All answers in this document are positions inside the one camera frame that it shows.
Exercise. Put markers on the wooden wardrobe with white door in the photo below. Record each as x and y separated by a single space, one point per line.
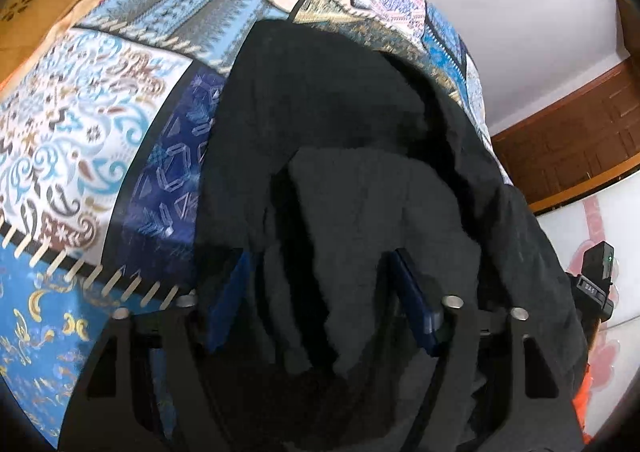
565 232

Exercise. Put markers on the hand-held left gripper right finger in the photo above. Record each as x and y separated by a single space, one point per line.
415 302

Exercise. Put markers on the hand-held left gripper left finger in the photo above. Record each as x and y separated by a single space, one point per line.
227 302

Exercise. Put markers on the blue patchwork bedspread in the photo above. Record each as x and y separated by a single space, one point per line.
100 132

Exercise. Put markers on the brown wooden door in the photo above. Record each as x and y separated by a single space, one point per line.
575 142

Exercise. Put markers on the black zip hoodie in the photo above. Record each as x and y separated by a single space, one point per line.
350 212

